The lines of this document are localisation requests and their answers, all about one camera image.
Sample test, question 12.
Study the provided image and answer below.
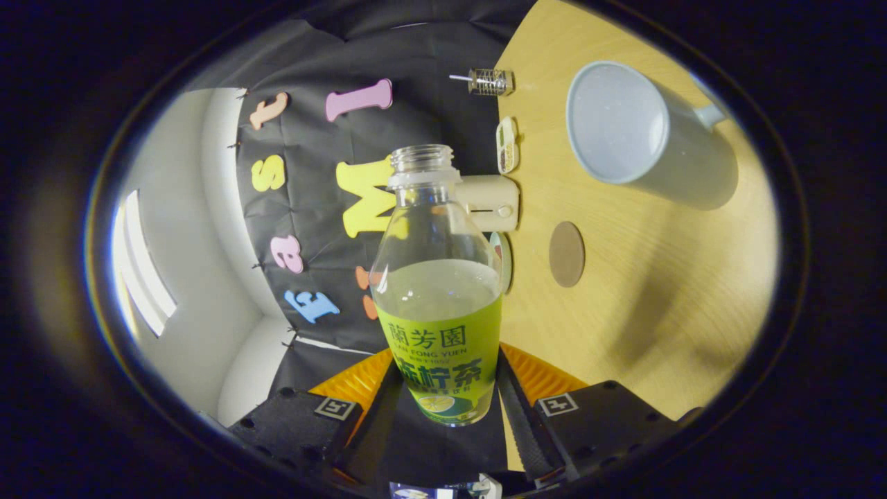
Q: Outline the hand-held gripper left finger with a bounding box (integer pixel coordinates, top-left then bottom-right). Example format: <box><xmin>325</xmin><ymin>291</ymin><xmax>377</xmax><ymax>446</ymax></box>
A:
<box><xmin>229</xmin><ymin>347</ymin><xmax>404</xmax><ymax>486</ymax></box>

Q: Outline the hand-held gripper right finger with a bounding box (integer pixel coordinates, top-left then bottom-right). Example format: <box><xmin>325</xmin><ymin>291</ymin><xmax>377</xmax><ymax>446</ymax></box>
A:
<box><xmin>496</xmin><ymin>343</ymin><xmax>704</xmax><ymax>484</ymax></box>

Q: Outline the green label juice bottle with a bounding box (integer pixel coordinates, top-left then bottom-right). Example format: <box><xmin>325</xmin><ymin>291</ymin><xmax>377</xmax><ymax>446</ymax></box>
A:
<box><xmin>369</xmin><ymin>144</ymin><xmax>504</xmax><ymax>427</ymax></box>

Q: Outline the round brown coaster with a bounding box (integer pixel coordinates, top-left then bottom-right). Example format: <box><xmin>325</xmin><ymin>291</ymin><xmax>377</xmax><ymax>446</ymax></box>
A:
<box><xmin>549</xmin><ymin>221</ymin><xmax>586</xmax><ymax>288</ymax></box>

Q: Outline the pale blue cup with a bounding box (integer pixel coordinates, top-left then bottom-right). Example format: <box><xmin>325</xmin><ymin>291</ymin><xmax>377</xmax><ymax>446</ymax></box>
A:
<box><xmin>565</xmin><ymin>60</ymin><xmax>739</xmax><ymax>211</ymax></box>

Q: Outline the pale green plate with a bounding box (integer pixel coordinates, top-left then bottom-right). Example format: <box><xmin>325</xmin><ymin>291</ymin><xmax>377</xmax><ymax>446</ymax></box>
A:
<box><xmin>489</xmin><ymin>231</ymin><xmax>513</xmax><ymax>295</ymax></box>

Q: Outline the wooden table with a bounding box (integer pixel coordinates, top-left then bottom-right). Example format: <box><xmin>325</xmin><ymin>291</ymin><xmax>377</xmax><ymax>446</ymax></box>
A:
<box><xmin>495</xmin><ymin>0</ymin><xmax>780</xmax><ymax>472</ymax></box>

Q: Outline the black backdrop cloth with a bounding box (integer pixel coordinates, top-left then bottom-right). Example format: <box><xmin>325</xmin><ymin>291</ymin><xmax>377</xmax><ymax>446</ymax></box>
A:
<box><xmin>187</xmin><ymin>0</ymin><xmax>538</xmax><ymax>486</ymax></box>

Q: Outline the white toaster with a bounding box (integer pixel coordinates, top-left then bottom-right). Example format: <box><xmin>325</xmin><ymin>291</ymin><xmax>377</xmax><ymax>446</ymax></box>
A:
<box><xmin>454</xmin><ymin>175</ymin><xmax>520</xmax><ymax>233</ymax></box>

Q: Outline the white divided snack tray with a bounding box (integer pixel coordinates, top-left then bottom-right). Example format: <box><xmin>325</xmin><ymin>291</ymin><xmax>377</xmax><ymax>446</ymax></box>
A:
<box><xmin>496</xmin><ymin>116</ymin><xmax>520</xmax><ymax>175</ymax></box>

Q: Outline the ceiling light panel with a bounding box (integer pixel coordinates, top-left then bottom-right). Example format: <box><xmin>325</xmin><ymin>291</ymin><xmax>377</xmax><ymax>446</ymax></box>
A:
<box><xmin>113</xmin><ymin>189</ymin><xmax>177</xmax><ymax>338</ymax></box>

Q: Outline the wire mesh holder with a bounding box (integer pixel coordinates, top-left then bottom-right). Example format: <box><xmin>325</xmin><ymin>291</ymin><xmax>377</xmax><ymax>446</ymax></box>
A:
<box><xmin>468</xmin><ymin>68</ymin><xmax>515</xmax><ymax>96</ymax></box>

